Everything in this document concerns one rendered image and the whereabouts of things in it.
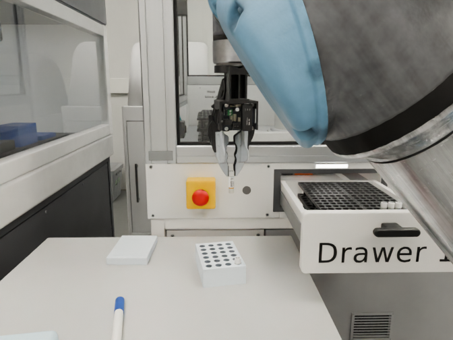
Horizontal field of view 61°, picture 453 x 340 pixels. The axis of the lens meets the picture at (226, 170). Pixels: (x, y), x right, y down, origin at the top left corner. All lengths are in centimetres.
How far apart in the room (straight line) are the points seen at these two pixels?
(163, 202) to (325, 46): 83
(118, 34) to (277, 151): 347
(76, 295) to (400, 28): 70
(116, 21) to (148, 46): 335
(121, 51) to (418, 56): 410
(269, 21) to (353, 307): 105
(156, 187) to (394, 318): 76
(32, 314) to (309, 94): 65
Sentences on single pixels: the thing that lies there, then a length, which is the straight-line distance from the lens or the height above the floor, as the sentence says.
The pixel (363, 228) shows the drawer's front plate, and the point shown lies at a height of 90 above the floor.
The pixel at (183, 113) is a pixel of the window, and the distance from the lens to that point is 97.
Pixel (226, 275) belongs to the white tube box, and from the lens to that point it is 77.
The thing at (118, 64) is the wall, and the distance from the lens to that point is 428.
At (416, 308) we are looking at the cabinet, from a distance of 127.
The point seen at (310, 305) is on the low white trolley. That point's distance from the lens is 73.
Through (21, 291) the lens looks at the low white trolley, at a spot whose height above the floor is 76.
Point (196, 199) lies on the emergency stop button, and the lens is 92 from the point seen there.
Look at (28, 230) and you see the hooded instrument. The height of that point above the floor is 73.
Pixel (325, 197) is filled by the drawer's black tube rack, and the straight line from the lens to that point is 86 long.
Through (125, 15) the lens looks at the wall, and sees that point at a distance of 431.
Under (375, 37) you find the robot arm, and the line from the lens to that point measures 22.
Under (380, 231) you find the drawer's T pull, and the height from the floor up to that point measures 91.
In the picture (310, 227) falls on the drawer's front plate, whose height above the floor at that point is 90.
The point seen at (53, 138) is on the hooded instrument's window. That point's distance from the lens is 138.
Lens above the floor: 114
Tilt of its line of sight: 12 degrees down
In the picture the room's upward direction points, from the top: straight up
